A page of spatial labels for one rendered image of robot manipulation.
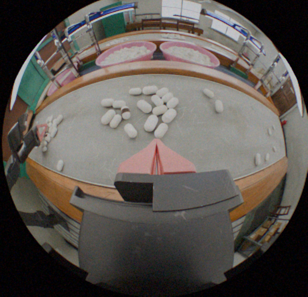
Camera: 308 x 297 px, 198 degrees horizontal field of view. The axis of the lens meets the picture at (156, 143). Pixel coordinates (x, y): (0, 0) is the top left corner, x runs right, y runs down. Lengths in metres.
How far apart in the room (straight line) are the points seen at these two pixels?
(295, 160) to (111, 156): 4.51
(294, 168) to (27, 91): 5.38
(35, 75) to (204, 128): 1.10
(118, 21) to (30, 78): 2.39
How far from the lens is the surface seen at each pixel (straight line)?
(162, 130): 0.19
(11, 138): 0.39
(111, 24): 3.04
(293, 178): 4.50
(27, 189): 1.86
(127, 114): 0.22
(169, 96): 0.24
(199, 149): 0.22
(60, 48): 0.45
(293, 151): 4.43
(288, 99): 4.67
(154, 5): 5.24
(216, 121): 0.27
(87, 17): 0.66
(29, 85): 0.97
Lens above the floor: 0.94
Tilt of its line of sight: 76 degrees down
